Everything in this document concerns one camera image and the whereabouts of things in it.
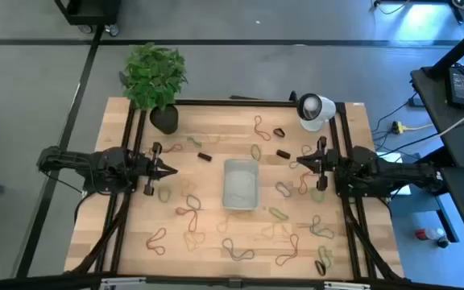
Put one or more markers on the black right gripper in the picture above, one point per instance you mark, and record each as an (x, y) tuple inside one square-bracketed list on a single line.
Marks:
[(325, 165)]

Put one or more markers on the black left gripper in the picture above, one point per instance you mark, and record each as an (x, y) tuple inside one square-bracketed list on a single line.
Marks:
[(147, 169)]

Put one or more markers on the beige rubber band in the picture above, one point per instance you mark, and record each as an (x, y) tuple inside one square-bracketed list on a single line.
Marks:
[(292, 165), (302, 151)]

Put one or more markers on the red rubber band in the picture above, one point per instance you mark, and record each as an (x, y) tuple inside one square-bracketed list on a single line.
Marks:
[(196, 219), (151, 240), (174, 152), (295, 250), (259, 129), (299, 187)]

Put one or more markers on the yellow rubber band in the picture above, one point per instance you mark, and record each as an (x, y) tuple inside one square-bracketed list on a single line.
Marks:
[(182, 187), (185, 237), (272, 225), (218, 227), (212, 142)]

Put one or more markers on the green rubber band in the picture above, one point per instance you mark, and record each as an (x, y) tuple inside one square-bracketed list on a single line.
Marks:
[(193, 141), (159, 195), (270, 209), (320, 253), (251, 153), (311, 195)]

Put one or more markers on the small dark block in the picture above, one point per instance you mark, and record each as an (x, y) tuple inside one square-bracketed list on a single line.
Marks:
[(283, 154)]

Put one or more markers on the grey rubber band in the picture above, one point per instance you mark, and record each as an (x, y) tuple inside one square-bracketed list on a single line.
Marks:
[(283, 189)]

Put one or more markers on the small black block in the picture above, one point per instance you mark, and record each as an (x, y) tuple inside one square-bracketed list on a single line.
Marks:
[(204, 156)]

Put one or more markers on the teal rubber band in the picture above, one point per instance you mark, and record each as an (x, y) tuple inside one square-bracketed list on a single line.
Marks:
[(314, 228), (200, 203), (233, 253)]

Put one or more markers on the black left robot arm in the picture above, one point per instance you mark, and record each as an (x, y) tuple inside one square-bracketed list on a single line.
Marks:
[(107, 169)]

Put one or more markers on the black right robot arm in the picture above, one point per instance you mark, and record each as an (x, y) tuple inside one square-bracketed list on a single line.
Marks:
[(377, 171)]

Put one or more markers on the black rubber band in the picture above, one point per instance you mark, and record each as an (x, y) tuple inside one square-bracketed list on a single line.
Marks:
[(275, 131), (316, 268)]

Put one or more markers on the white plastic bin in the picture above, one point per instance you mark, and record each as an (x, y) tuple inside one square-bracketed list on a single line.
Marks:
[(240, 177)]

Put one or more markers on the black plant pot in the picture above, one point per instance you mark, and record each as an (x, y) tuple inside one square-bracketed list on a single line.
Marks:
[(164, 121)]

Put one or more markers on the white cylinder spot lamp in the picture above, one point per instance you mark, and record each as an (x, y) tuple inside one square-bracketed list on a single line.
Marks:
[(316, 110)]

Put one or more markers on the green artificial plant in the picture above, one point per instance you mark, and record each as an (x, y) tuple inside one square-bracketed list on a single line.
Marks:
[(153, 74)]

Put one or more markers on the black desk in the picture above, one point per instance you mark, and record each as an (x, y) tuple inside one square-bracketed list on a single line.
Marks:
[(437, 117)]

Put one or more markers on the plastic bottle red cap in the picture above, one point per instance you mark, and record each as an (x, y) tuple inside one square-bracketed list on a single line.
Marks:
[(431, 233)]

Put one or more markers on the black power adapter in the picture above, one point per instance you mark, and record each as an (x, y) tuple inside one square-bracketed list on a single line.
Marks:
[(461, 86)]

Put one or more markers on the black wheeled cart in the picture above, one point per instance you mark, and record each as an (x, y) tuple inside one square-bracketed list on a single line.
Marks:
[(91, 12)]

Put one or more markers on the black stand pole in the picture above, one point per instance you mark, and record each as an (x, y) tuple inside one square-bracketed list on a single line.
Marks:
[(457, 50)]

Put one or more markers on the silver metal bracket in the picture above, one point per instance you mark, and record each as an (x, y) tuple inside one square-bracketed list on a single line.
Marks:
[(123, 284), (346, 286)]

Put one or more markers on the black table-level camera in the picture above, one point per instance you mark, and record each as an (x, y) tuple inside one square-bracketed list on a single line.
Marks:
[(235, 283)]

